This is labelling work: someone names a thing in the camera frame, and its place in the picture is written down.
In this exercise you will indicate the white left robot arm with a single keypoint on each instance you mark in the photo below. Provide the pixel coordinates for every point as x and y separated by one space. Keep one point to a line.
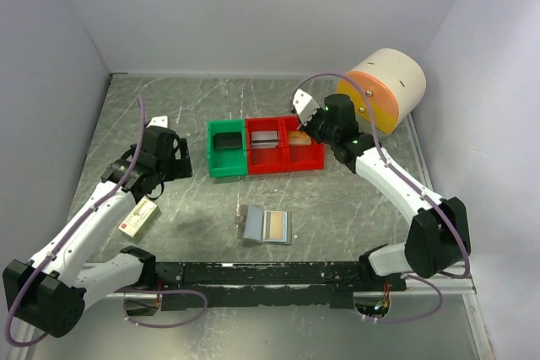
52 289

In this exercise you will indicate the black card in green bin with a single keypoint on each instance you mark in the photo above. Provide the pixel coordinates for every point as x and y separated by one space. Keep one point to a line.
227 140

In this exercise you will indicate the green plastic bin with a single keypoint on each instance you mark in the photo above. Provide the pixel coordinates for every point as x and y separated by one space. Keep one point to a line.
227 150

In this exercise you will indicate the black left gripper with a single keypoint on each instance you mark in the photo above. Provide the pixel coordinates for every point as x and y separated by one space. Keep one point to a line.
180 167

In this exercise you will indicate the silver card in red bin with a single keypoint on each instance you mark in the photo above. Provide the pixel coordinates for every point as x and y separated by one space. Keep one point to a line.
264 139

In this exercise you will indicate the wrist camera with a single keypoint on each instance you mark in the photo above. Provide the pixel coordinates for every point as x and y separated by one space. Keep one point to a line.
160 121
304 106

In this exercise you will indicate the round beige drawer cabinet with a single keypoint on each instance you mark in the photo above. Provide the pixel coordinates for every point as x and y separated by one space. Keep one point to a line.
393 83

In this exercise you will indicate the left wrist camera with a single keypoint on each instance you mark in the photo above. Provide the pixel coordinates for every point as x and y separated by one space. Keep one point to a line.
160 121

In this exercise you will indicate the aluminium frame rail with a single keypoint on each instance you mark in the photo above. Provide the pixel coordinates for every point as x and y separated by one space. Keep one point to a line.
446 286

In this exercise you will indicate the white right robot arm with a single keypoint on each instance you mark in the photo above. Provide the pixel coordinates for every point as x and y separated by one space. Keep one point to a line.
438 234

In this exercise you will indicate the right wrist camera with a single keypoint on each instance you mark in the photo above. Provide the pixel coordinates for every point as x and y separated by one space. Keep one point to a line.
304 106

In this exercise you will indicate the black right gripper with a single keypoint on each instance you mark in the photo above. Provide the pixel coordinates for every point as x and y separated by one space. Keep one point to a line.
307 127

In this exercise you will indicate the red plastic bin middle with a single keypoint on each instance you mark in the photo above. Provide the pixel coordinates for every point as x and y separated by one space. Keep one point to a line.
265 161

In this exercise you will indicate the red plastic bin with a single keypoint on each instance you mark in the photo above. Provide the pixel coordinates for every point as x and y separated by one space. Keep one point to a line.
300 157
265 161

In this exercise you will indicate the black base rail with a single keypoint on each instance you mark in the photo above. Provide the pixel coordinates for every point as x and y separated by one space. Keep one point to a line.
271 284

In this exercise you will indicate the red plastic bin right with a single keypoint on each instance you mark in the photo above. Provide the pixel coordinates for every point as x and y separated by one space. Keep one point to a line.
300 157

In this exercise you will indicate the orange card in red bin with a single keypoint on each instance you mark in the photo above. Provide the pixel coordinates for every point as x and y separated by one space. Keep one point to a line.
298 139

